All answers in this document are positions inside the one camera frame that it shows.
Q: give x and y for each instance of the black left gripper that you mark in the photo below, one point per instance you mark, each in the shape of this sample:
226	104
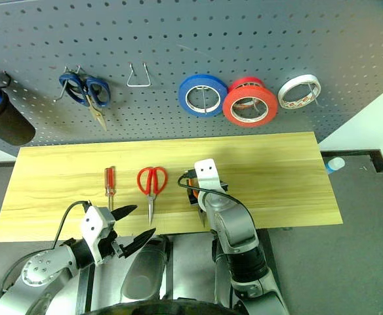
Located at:
112	244

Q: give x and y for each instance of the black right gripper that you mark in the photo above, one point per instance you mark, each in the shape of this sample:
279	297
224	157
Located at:
222	187

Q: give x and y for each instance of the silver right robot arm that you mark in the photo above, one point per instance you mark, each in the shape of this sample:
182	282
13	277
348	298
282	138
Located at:
237	226

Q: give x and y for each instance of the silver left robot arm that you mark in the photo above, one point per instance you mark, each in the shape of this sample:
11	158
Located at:
37	269

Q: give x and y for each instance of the blue tape roll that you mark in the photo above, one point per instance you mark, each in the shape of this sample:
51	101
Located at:
183	95

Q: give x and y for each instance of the red tape roll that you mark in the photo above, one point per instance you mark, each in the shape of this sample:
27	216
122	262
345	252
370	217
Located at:
271	98

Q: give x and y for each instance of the white tape roll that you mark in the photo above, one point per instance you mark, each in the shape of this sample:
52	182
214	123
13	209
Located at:
281	93

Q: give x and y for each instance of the dark grey perforated pegboard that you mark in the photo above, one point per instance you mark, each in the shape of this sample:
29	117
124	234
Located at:
211	39

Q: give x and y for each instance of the dark grey rounded shell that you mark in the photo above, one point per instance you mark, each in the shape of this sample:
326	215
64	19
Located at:
145	272

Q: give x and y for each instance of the white bottle with blue cap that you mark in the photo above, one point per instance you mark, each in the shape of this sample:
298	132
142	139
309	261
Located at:
335	165

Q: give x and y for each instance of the black cup holder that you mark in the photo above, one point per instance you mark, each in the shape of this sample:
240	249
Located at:
11	128

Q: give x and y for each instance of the black baseboard strip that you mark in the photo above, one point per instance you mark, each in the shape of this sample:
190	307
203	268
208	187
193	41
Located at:
378	162

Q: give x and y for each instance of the dark cup holder hook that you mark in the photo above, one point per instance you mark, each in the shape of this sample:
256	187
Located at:
8	78

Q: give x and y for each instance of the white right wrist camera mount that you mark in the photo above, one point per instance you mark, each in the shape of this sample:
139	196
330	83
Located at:
206	174

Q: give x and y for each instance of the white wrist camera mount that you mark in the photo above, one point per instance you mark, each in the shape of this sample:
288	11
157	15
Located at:
93	223
206	174

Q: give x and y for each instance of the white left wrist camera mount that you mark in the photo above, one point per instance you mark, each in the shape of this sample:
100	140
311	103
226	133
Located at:
93	223

